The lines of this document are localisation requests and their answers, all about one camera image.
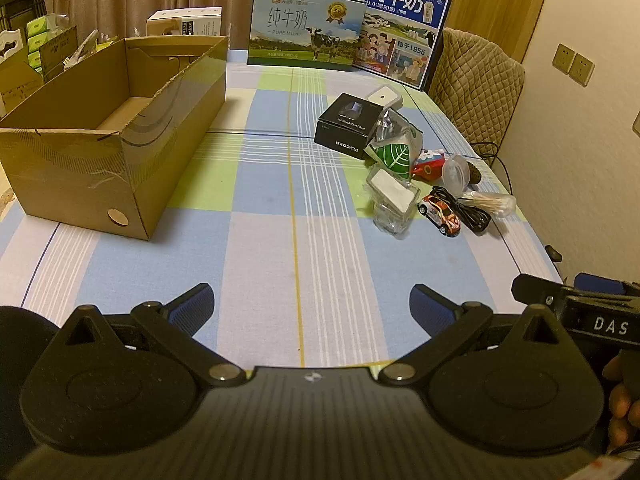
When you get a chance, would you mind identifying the clear plastic box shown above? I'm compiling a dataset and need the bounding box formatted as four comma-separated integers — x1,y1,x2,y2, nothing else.
367,166,420,240

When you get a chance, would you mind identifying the brown cardboard box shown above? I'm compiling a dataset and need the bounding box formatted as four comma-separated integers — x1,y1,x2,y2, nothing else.
0,35,228,242

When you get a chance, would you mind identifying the person's right hand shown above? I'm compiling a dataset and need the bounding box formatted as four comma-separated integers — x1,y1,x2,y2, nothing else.
602,347,640,448

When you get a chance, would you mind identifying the orange white toy car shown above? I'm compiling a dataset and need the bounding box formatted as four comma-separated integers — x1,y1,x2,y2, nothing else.
417,194,462,236

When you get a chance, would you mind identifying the cotton swab pack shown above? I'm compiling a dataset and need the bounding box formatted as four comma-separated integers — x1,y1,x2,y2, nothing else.
460,191,517,220

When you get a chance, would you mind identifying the beige wall socket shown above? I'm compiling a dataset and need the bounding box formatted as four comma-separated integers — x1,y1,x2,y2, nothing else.
570,52,596,87
552,43,576,75

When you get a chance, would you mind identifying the stack of green tissue packs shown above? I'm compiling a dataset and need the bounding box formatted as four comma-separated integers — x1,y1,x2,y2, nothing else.
25,14,80,68

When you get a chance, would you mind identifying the black cable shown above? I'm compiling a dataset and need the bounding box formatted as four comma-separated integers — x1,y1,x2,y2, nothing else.
431,186,492,235

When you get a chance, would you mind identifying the chair with quilted cover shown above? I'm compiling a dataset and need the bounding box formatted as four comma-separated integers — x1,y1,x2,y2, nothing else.
427,27,526,161

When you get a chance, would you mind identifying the clear plastic cup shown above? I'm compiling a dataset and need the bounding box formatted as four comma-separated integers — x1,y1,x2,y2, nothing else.
441,154,471,192

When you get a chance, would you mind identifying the blue milk gift box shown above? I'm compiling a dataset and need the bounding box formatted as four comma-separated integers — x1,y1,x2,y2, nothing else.
352,0,453,92

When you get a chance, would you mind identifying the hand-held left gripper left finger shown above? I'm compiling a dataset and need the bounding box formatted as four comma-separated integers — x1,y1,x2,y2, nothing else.
50,282,246,387

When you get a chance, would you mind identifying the white square night light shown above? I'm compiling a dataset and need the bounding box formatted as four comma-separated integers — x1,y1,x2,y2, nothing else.
367,85,403,111

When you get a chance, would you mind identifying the black power cord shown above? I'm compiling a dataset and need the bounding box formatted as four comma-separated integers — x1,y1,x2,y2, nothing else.
472,141,516,196

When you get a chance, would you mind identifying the green milk gift box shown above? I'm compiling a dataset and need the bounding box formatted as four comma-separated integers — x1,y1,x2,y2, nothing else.
247,0,368,72

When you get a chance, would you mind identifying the checked tablecloth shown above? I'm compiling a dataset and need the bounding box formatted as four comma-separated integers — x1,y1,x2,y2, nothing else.
0,47,566,376

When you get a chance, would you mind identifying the white product box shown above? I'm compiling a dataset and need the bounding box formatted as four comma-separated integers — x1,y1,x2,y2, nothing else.
146,6,223,38

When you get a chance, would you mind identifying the red blue toy figure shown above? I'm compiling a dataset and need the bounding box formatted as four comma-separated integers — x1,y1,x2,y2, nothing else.
411,149,448,181

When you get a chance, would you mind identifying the white plastic bag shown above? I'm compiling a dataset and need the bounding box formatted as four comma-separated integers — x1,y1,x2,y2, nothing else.
64,30,108,68

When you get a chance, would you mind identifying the white crest-topped carton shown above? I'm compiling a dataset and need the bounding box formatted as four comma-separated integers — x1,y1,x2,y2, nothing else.
0,29,43,118

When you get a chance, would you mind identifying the black product box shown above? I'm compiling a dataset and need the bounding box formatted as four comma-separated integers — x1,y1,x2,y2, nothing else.
314,92,381,160

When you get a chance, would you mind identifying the foil bag with green leaf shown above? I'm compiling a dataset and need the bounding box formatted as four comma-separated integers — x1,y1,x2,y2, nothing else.
364,107,425,181

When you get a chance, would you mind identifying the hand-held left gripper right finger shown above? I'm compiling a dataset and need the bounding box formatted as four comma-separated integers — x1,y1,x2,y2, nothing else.
373,283,577,386

